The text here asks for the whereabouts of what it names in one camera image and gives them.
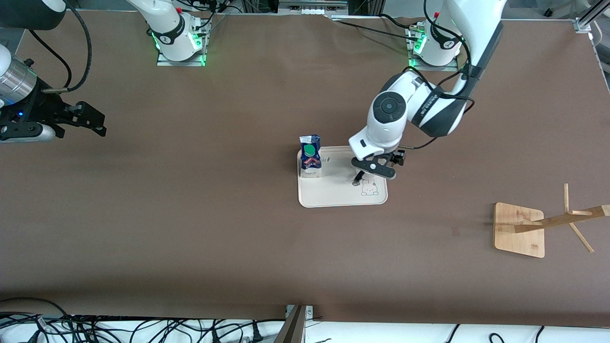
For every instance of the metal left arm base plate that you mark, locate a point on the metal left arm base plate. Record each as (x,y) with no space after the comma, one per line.
(452,67)

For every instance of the white power strip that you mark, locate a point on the white power strip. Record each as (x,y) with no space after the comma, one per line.
(312,9)

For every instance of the wooden cup rack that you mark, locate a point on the wooden cup rack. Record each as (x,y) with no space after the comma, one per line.
(519,238)

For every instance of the silver corner bracket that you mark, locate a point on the silver corner bracket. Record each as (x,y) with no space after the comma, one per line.
(582,26)

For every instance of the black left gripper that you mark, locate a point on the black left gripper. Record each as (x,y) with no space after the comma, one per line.
(398,157)

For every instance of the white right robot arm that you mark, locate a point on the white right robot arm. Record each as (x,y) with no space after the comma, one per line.
(167,28)

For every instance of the blue milk carton green cap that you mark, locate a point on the blue milk carton green cap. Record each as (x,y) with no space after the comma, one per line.
(310,162)

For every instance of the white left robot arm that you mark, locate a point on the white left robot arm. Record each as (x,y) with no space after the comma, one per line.
(391,114)

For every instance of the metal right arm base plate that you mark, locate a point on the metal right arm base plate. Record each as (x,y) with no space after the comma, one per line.
(164,62)

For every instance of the beige rabbit print tray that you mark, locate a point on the beige rabbit print tray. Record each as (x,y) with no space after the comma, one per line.
(343,195)

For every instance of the aluminium profile with bracket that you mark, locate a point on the aluminium profile with bracket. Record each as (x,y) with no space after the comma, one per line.
(293,328)

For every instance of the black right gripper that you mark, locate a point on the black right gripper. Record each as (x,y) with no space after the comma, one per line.
(39,107)

